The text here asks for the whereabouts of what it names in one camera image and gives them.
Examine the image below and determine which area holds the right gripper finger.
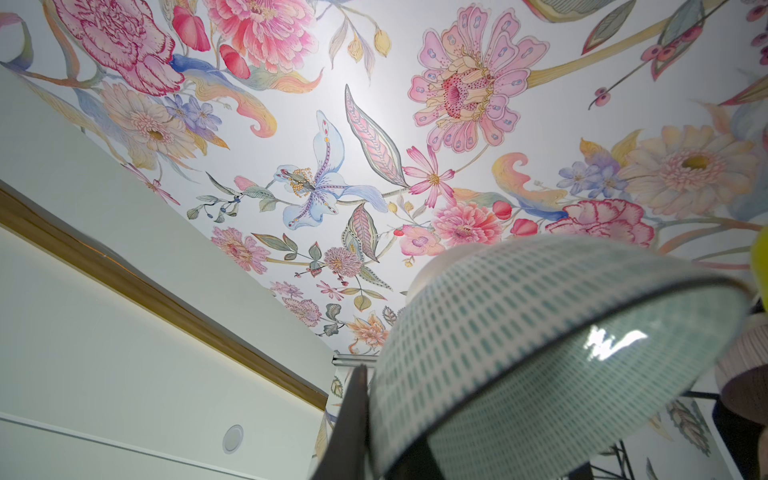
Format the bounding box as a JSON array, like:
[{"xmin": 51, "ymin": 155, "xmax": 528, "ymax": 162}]
[{"xmin": 311, "ymin": 365, "xmax": 369, "ymax": 480}]

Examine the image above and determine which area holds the pale celadon bowl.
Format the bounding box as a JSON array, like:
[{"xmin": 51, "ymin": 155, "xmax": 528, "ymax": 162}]
[{"xmin": 369, "ymin": 235, "xmax": 751, "ymax": 479}]

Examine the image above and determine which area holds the pink striped bowl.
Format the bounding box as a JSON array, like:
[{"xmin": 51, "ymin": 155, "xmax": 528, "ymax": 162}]
[{"xmin": 714, "ymin": 313, "xmax": 767, "ymax": 426}]

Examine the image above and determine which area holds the lime green bowl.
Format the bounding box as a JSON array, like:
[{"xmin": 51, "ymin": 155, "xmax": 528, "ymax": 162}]
[{"xmin": 750, "ymin": 227, "xmax": 768, "ymax": 312}]

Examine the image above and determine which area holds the black wire dish rack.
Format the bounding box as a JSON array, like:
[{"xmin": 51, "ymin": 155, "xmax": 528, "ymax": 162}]
[{"xmin": 570, "ymin": 392, "xmax": 767, "ymax": 479}]

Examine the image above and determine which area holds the round ceiling fixture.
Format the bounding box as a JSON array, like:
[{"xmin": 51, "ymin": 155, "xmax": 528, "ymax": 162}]
[{"xmin": 222, "ymin": 424, "xmax": 244, "ymax": 455}]

